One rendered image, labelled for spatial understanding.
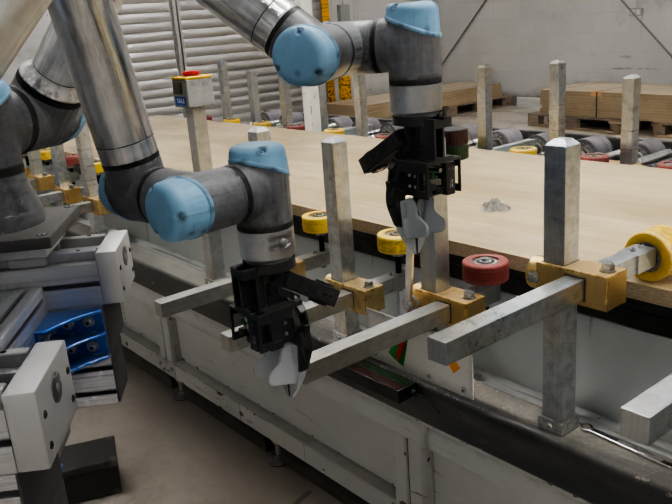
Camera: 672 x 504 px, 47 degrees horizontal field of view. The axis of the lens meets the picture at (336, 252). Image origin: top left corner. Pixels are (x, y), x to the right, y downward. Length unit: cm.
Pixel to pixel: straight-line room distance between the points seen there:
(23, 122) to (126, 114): 39
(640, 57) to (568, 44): 100
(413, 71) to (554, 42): 918
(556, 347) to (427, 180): 31
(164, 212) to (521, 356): 84
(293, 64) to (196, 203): 22
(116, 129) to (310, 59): 25
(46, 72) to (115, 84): 41
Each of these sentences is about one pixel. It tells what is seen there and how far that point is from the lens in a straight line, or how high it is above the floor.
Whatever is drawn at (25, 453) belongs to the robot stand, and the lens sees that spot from 87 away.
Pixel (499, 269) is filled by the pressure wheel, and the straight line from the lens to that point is 132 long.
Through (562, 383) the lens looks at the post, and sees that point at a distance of 120.
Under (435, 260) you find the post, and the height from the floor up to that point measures 93.
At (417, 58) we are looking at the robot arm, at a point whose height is 127.
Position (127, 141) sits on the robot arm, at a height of 120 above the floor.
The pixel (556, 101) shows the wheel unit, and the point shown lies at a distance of 242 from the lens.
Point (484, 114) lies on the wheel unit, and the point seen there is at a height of 99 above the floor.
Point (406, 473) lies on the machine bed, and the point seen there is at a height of 26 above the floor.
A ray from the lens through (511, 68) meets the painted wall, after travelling 1071.
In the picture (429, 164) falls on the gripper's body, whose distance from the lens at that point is 108.
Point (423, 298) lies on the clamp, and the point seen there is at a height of 86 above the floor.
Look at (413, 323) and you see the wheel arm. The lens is 123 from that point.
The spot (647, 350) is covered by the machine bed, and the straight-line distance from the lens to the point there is 137.
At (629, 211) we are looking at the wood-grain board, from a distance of 169.
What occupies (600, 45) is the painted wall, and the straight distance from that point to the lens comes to 984.
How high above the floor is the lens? 133
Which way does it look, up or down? 17 degrees down
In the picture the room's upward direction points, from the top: 4 degrees counter-clockwise
